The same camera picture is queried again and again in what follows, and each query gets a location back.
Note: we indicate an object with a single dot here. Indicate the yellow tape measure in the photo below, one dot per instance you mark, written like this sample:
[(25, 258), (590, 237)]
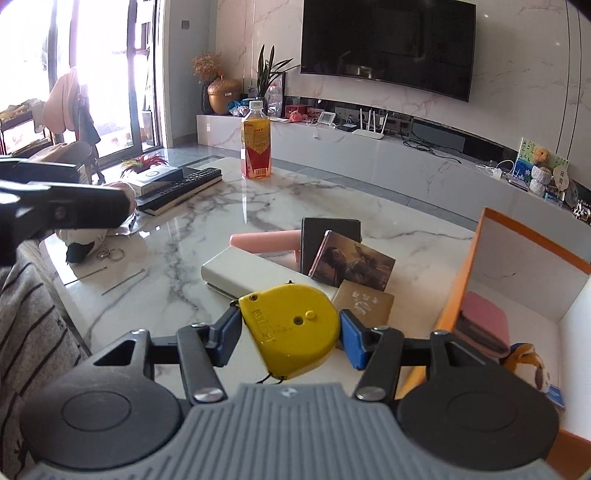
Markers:
[(295, 328)]

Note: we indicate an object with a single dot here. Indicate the green potted plant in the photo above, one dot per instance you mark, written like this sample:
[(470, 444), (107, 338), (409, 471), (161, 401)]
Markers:
[(269, 69)]

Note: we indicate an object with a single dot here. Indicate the white wifi router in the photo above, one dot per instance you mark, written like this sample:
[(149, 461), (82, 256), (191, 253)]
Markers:
[(372, 125)]

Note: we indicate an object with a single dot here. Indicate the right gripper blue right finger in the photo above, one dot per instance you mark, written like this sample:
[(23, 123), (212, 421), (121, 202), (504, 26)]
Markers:
[(377, 352)]

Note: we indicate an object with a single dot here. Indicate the black remote keyboard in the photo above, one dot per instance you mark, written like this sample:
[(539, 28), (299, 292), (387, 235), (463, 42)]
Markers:
[(189, 180)]

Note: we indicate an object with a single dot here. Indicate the illustrated card box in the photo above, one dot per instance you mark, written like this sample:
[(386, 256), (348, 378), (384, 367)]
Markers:
[(340, 258)]

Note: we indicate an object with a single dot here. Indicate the pink case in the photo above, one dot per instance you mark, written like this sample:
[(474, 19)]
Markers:
[(483, 325)]

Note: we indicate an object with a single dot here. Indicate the black wall television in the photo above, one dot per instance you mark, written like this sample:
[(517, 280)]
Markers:
[(427, 45)]

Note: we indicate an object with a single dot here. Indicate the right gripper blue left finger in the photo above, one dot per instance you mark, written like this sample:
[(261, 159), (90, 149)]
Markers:
[(204, 347)]

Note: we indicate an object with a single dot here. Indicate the plush toy keychain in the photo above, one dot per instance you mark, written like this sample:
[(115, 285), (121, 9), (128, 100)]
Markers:
[(524, 361)]

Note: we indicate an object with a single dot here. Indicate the gold square box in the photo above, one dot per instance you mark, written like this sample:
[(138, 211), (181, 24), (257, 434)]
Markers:
[(372, 307)]

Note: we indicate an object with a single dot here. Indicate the orange cardboard box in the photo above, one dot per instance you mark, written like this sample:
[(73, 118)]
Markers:
[(462, 414)]

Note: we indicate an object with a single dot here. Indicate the striped grey cloth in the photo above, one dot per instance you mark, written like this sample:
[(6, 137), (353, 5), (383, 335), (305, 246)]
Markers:
[(37, 346)]

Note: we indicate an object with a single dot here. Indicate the bronze round vase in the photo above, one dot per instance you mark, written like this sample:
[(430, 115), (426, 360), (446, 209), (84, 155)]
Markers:
[(221, 92)]

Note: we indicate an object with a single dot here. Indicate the red artificial flower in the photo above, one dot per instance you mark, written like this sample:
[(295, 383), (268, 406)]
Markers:
[(141, 164)]

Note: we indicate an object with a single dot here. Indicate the orange drink bottle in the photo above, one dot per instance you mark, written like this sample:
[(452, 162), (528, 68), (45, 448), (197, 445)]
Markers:
[(256, 142)]

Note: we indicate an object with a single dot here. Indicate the white rectangular box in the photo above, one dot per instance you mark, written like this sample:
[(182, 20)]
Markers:
[(235, 273)]

